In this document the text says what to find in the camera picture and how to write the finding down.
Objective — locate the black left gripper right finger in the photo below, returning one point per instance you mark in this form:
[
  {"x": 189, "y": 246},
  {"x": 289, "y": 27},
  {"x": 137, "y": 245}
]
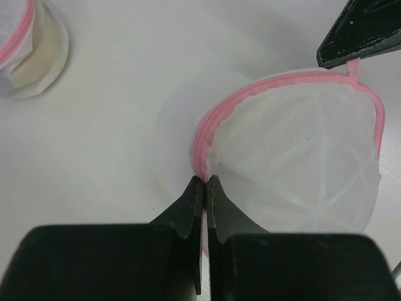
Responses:
[{"x": 249, "y": 263}]

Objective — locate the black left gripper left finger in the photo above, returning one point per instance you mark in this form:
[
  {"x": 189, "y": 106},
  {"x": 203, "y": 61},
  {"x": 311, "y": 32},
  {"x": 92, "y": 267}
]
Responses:
[{"x": 160, "y": 260}]

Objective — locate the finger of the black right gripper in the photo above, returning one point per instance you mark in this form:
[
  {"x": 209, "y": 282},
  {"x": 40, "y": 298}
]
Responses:
[{"x": 365, "y": 28}]

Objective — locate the white mesh laundry bag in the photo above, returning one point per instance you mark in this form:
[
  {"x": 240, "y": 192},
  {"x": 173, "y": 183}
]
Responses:
[
  {"x": 296, "y": 151},
  {"x": 34, "y": 48}
]

